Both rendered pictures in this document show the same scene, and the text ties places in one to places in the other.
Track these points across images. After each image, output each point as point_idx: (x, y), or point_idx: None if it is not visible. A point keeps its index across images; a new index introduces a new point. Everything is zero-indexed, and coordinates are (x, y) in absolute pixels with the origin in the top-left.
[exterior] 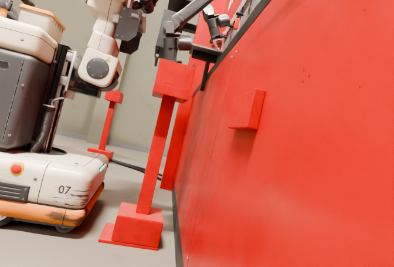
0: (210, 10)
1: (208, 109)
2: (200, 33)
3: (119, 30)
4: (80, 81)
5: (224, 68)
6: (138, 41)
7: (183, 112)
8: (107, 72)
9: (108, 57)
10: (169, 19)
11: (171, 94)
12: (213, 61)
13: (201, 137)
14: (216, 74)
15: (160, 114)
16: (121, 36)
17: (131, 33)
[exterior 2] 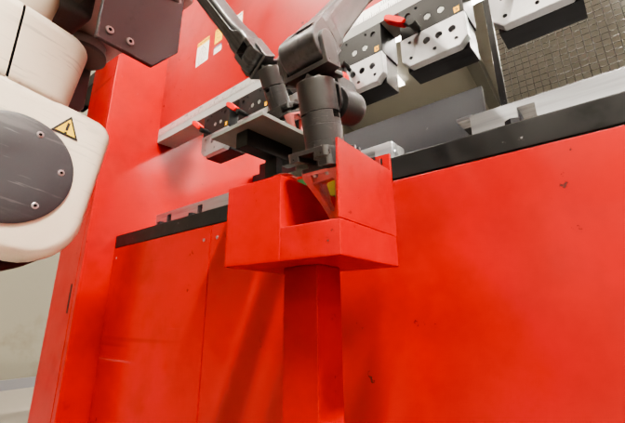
0: (265, 46)
1: (458, 284)
2: (122, 102)
3: (118, 14)
4: None
5: (578, 172)
6: (83, 83)
7: (95, 286)
8: (67, 187)
9: (67, 119)
10: (321, 25)
11: (374, 255)
12: (287, 160)
13: (462, 369)
14: (441, 189)
15: (321, 329)
16: (128, 41)
17: (161, 41)
